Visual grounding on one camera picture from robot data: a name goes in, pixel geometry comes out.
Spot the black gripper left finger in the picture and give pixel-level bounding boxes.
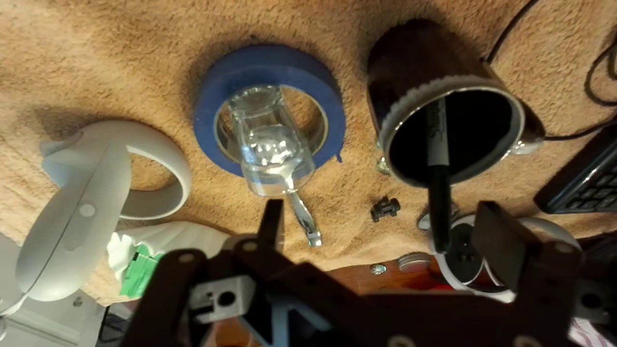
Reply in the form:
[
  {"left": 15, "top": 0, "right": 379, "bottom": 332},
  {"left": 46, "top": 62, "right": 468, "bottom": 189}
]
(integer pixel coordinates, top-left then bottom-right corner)
[{"left": 256, "top": 199, "right": 285, "bottom": 255}]

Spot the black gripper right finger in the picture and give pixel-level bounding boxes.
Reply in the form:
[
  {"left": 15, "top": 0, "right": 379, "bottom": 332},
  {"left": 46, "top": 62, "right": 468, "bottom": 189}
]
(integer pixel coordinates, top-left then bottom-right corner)
[{"left": 472, "top": 201, "right": 539, "bottom": 293}]

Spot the black sharpie marker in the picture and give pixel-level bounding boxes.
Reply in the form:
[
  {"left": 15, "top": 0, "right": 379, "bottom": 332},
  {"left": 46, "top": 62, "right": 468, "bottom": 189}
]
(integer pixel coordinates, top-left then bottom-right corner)
[{"left": 423, "top": 95, "right": 454, "bottom": 257}]

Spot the dark brown cup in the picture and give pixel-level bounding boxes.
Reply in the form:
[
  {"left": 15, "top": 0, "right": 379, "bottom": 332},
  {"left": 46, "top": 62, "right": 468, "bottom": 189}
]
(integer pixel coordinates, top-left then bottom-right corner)
[{"left": 364, "top": 18, "right": 547, "bottom": 189}]

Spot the white VR controller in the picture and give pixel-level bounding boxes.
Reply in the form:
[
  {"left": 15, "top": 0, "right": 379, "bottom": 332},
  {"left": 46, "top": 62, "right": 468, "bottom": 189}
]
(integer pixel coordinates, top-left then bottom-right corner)
[{"left": 441, "top": 214, "right": 583, "bottom": 305}]

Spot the clear shiny measuring scoop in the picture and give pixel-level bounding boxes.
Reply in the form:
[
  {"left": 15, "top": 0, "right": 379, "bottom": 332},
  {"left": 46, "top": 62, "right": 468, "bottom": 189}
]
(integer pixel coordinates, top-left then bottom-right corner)
[{"left": 225, "top": 85, "right": 323, "bottom": 249}]

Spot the black keyboard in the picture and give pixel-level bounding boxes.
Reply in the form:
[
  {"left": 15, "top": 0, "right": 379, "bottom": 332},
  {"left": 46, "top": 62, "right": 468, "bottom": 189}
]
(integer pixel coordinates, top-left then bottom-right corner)
[{"left": 533, "top": 122, "right": 617, "bottom": 216}]

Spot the small black clip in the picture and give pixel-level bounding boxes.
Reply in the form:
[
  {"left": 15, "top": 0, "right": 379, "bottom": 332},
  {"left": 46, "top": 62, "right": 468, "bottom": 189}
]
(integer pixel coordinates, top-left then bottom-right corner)
[{"left": 368, "top": 195, "right": 402, "bottom": 226}]

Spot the blue masking tape roll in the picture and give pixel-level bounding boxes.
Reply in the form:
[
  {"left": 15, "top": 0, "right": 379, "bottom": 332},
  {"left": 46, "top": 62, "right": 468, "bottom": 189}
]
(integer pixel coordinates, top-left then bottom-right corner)
[{"left": 190, "top": 43, "right": 346, "bottom": 182}]

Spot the green sponge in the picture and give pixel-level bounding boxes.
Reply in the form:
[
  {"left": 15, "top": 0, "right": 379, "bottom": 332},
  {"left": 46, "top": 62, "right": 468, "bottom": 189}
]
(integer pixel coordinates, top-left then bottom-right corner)
[{"left": 119, "top": 247, "right": 165, "bottom": 299}]

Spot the peach terry towel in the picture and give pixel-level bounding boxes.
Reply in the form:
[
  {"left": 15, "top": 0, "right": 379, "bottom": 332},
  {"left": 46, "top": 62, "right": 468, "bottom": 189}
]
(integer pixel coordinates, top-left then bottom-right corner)
[{"left": 0, "top": 0, "right": 617, "bottom": 307}]

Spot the white ring-shaped object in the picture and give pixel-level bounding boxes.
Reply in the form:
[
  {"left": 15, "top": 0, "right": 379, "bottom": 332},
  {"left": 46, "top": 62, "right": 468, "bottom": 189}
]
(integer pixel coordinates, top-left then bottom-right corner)
[{"left": 15, "top": 120, "right": 192, "bottom": 305}]

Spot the thin black cable loop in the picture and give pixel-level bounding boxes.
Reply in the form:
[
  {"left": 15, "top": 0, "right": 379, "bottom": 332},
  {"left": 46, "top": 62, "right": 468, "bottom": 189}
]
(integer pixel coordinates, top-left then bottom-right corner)
[{"left": 483, "top": 0, "right": 617, "bottom": 143}]

